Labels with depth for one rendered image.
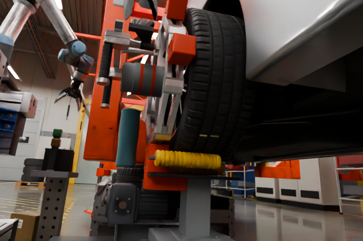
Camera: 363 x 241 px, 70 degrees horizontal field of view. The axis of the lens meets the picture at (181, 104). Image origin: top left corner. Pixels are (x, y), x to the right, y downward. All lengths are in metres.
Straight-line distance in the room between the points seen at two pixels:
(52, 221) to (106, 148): 0.47
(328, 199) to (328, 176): 0.42
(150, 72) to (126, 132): 0.28
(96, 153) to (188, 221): 0.67
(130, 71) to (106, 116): 0.51
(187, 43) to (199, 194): 0.58
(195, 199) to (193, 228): 0.10
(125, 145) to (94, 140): 0.38
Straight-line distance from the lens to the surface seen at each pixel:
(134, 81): 1.07
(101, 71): 0.94
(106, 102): 1.26
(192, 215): 1.07
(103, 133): 1.50
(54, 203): 1.65
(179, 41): 0.83
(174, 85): 0.86
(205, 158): 0.97
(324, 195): 5.79
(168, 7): 1.08
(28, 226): 2.01
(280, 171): 4.18
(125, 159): 1.14
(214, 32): 0.94
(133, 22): 1.02
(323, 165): 5.84
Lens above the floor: 0.44
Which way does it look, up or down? 16 degrees up
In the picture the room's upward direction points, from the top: 3 degrees clockwise
